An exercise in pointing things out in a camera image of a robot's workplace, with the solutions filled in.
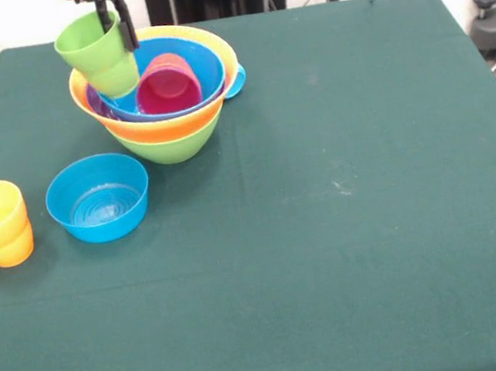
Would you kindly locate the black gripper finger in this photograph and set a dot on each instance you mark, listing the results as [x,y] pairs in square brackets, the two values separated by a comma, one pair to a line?
[126,26]
[103,16]

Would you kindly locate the green cup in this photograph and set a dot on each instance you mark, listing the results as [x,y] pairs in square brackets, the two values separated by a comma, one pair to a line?
[90,55]
[120,81]

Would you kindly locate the red-orange cup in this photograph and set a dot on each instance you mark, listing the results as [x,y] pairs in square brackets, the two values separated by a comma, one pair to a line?
[168,59]

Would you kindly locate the purple cup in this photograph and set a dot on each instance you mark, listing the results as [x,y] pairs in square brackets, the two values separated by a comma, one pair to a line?
[168,90]

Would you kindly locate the purple bowl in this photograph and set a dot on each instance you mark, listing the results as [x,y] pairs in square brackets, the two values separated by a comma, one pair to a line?
[95,103]

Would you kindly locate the large blue bowl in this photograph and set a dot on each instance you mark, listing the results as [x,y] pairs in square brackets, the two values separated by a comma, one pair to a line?
[206,61]

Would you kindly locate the yellow bowl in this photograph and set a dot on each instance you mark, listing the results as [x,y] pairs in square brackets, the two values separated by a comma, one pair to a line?
[160,128]

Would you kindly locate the blue cup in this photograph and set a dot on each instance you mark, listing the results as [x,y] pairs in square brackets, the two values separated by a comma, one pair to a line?
[236,82]

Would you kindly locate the green bowl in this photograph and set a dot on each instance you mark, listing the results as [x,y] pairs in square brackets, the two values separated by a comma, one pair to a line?
[168,148]

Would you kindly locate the small blue bowl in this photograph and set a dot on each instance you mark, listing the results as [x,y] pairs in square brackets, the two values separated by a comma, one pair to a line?
[102,228]

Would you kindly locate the orange cup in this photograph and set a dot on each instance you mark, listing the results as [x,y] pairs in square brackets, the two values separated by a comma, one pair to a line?
[8,256]

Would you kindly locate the dark green table cloth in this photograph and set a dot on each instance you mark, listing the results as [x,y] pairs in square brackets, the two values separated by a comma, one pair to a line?
[266,308]

